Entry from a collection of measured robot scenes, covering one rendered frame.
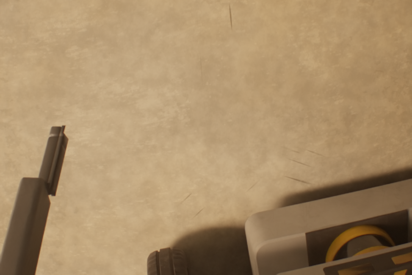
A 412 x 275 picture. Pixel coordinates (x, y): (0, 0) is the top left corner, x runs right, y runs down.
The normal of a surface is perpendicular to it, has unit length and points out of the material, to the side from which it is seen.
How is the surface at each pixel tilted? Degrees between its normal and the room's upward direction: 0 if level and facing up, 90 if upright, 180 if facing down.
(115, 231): 0
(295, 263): 0
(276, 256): 0
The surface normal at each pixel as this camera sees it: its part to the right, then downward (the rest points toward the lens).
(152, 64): 0.09, 0.32
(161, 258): -0.16, -0.92
